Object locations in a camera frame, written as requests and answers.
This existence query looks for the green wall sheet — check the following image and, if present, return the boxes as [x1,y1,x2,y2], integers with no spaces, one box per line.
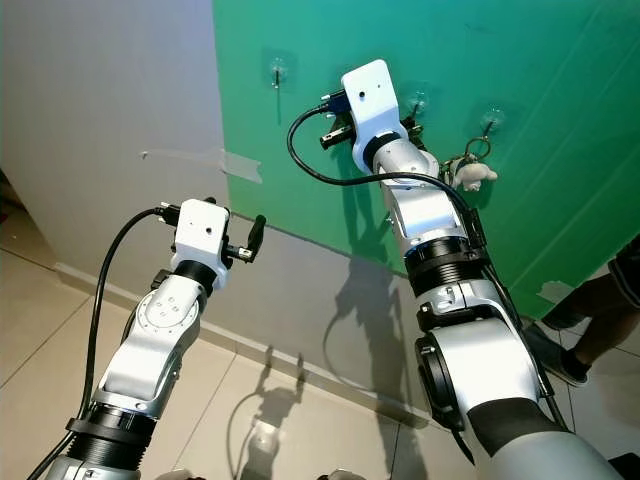
[212,0,640,321]

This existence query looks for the clear adhesive wall hook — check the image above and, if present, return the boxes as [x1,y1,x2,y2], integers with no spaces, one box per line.
[262,48,298,93]
[405,82,436,121]
[475,98,521,141]

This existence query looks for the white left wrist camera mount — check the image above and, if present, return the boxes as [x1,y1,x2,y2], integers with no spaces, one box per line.
[172,200,231,291]

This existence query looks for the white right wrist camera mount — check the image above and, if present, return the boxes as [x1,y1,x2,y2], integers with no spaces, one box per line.
[340,58,406,159]

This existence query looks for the clear adhesive tape strip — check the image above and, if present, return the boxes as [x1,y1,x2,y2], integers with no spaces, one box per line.
[142,148,263,186]

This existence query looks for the black shoe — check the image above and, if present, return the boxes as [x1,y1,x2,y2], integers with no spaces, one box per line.
[520,322,591,388]

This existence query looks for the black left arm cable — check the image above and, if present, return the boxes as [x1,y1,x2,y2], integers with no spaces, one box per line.
[30,207,173,480]

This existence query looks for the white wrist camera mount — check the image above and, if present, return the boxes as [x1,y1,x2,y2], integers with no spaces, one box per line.
[172,200,231,291]
[340,58,406,159]

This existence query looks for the keyring with white plush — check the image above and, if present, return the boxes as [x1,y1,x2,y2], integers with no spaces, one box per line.
[450,137,501,193]

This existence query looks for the person leg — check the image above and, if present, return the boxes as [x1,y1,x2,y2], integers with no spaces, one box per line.
[545,235,640,366]

